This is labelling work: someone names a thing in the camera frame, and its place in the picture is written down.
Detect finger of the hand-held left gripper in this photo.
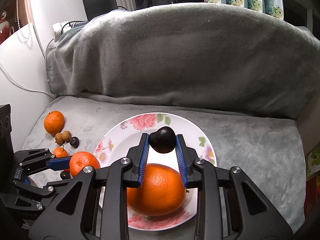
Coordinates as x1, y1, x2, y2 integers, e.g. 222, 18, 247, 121
12, 177, 76, 211
15, 148, 73, 174

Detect beaded curtain cord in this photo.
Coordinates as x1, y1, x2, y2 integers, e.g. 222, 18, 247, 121
15, 0, 33, 41

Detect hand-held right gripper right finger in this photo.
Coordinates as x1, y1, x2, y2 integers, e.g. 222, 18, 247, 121
175, 134, 294, 240

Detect white cable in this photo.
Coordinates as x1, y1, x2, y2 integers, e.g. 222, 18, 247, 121
0, 37, 55, 98

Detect black power cable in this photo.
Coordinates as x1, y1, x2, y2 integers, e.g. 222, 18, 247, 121
62, 19, 89, 31

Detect green printed box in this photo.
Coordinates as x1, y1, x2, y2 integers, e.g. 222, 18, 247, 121
305, 145, 320, 179

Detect grey fleece blanket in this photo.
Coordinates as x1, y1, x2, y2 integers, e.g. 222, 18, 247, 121
20, 2, 320, 227

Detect large orange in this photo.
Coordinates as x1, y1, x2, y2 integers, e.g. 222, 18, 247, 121
127, 163, 187, 217

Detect floral white plate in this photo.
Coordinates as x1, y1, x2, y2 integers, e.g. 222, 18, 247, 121
94, 112, 217, 231

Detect white power strip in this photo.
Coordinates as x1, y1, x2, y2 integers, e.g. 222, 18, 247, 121
52, 20, 71, 42

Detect small tangerine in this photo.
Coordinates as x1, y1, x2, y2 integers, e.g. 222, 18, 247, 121
53, 147, 68, 158

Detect red decoration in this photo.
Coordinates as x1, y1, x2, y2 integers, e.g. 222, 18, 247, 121
0, 9, 16, 43

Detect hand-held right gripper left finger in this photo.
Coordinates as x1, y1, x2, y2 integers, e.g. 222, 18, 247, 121
26, 133, 150, 240

